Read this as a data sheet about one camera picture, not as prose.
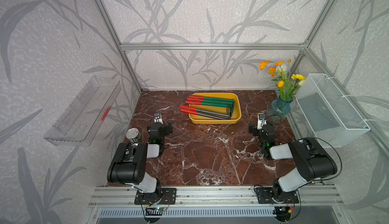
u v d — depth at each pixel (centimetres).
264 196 73
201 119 98
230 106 102
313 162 46
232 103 109
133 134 90
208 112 98
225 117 98
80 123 68
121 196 75
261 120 79
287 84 87
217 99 115
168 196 72
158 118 81
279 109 94
